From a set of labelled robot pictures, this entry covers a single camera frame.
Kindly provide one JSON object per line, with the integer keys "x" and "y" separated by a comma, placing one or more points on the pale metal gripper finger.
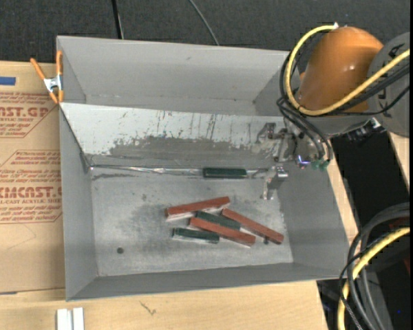
{"x": 266, "y": 134}
{"x": 277, "y": 177}

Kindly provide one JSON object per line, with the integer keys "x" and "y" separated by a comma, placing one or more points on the red-brown flat block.
{"x": 223, "y": 231}
{"x": 196, "y": 208}
{"x": 258, "y": 228}

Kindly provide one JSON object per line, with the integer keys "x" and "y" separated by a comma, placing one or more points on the dark green flat block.
{"x": 217, "y": 220}
{"x": 224, "y": 173}
{"x": 194, "y": 235}

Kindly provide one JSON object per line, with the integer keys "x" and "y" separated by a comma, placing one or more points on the black cylinder on white bracket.
{"x": 363, "y": 131}

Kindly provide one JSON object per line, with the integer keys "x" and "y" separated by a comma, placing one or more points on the grey metal bin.
{"x": 192, "y": 260}

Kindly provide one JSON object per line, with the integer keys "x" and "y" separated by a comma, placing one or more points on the brown cardboard board, red print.
{"x": 27, "y": 239}

